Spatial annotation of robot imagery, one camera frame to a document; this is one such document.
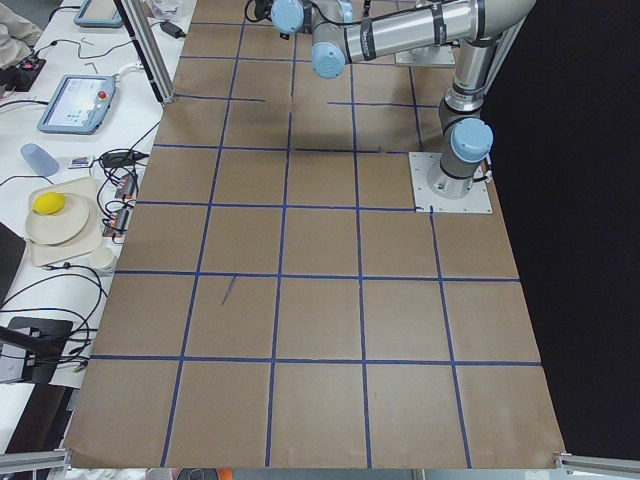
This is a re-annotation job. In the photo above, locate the black power adapter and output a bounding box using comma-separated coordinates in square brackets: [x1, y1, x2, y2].
[160, 20, 186, 39]

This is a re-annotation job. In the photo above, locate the teach pendant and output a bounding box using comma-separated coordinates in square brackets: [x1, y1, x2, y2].
[74, 0, 123, 28]
[37, 75, 116, 135]

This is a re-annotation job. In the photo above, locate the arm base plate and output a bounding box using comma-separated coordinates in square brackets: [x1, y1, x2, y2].
[409, 152, 492, 214]
[394, 45, 457, 68]

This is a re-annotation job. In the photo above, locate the aluminium frame post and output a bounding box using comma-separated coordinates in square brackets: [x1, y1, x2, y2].
[114, 0, 175, 104]

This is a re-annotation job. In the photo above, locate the white paper cup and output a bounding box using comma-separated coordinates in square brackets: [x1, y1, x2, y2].
[88, 247, 118, 275]

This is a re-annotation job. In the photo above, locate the black stand base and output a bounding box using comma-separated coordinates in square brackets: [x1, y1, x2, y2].
[1, 316, 73, 384]

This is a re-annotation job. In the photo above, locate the yellow lemon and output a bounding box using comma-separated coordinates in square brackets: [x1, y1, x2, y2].
[32, 192, 66, 215]

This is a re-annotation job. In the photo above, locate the blue plastic cup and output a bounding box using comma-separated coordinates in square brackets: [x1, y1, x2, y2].
[20, 143, 59, 177]

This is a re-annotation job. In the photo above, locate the beige round plate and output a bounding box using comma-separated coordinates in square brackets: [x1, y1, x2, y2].
[25, 194, 90, 245]

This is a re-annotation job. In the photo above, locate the beige tray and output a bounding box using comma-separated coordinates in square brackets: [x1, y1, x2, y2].
[25, 177, 102, 267]

